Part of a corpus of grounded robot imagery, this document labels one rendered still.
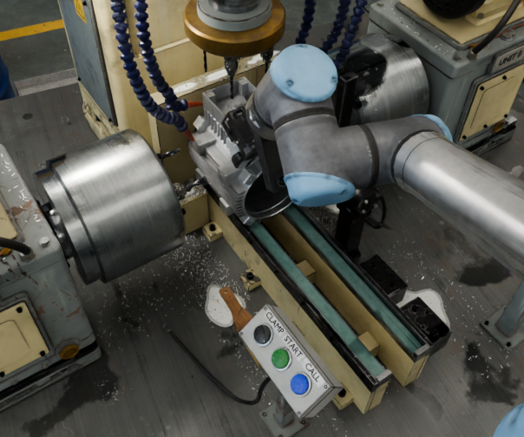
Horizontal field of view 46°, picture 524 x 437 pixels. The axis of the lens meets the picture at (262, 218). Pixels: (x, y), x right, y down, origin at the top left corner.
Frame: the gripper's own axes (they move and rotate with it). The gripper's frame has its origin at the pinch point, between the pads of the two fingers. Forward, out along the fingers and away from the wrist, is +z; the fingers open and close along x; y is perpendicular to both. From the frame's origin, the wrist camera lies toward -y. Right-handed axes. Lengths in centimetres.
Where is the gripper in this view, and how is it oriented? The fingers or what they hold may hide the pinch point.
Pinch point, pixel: (243, 166)
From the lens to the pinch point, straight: 118.0
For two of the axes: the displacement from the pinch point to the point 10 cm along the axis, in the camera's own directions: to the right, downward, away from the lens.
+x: -8.3, 4.2, -3.7
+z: -3.0, 2.3, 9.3
